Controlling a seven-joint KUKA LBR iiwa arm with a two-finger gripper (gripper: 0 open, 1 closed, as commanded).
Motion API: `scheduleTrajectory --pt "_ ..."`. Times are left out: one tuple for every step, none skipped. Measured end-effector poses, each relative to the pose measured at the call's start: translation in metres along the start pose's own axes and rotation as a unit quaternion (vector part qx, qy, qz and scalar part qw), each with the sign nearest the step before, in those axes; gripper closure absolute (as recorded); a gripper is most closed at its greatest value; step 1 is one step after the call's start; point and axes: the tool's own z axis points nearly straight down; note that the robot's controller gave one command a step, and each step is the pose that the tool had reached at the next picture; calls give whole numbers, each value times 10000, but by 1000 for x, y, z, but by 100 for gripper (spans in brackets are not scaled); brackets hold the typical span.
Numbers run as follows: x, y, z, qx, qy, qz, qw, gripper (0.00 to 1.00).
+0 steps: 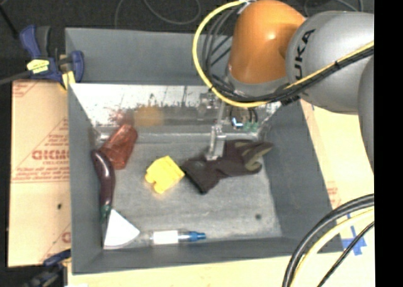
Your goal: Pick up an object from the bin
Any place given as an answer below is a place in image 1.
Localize dark brown glove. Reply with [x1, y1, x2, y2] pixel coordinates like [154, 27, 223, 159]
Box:
[181, 139, 275, 195]

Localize purple toy eggplant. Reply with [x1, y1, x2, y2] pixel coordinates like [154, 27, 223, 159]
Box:
[91, 149, 116, 223]

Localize grey metal bin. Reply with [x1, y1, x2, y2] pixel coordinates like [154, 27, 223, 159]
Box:
[64, 27, 344, 274]

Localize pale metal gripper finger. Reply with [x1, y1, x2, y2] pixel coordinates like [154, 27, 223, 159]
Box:
[217, 133, 227, 159]
[209, 125, 219, 155]

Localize red clear plastic cup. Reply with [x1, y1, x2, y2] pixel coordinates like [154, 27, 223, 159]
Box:
[99, 123, 139, 171]

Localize white wedge piece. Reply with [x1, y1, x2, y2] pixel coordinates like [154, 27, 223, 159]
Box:
[103, 209, 141, 247]

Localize yellow block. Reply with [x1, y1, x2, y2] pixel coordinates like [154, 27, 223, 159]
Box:
[144, 155, 186, 194]

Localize clear tube with blue cap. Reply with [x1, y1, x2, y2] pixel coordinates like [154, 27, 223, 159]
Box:
[138, 229, 207, 246]

